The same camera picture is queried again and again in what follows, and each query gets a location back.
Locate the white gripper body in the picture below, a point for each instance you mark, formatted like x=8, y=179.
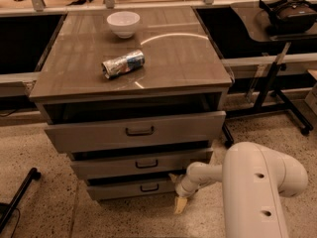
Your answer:
x=181, y=189

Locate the grey bottom drawer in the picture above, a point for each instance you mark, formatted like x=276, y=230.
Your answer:
x=131, y=188

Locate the grey drawer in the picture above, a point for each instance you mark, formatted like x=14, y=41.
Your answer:
x=131, y=188
x=139, y=164
x=137, y=132

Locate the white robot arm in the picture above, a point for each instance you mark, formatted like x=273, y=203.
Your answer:
x=254, y=179

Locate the grey drawer cabinet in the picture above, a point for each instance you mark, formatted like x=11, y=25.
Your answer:
x=182, y=74

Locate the grey middle drawer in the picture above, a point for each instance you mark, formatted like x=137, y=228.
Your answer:
x=139, y=164

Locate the grey top drawer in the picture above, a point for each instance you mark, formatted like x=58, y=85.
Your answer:
x=137, y=132

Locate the crushed silver blue can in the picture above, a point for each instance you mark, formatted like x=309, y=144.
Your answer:
x=116, y=67

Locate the white bowl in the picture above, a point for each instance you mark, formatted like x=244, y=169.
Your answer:
x=123, y=24

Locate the black stand leg left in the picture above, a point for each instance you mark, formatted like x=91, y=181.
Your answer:
x=7, y=209

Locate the dark side table with stand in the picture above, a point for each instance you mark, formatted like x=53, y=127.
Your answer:
x=270, y=98

